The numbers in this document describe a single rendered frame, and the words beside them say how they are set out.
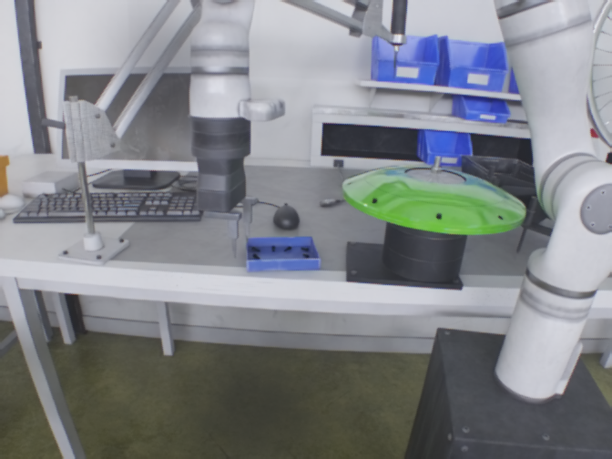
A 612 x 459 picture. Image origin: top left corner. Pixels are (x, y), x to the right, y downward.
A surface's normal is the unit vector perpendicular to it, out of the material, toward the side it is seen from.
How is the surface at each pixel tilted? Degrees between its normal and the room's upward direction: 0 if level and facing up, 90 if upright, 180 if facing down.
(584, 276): 88
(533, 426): 0
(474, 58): 90
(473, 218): 24
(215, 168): 101
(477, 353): 0
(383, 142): 90
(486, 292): 90
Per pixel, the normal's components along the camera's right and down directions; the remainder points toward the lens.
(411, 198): -0.16, -0.75
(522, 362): -0.79, 0.20
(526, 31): -0.76, 0.47
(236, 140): 0.62, 0.33
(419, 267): -0.36, 0.34
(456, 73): -0.04, 0.52
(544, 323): -0.65, 0.26
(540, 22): -0.55, 0.47
